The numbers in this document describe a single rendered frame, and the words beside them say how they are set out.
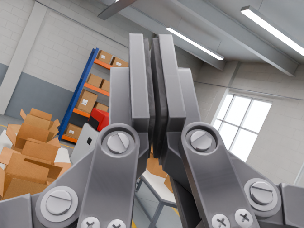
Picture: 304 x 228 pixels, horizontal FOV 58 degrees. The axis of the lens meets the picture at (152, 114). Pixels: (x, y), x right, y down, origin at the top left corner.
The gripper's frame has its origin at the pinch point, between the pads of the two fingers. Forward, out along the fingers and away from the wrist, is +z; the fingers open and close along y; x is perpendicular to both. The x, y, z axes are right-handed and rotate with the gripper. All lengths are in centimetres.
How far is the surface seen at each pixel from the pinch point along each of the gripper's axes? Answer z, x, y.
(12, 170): 73, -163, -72
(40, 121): 173, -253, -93
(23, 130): 138, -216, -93
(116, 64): 518, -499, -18
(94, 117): 319, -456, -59
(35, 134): 137, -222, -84
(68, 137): 363, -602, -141
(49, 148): 108, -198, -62
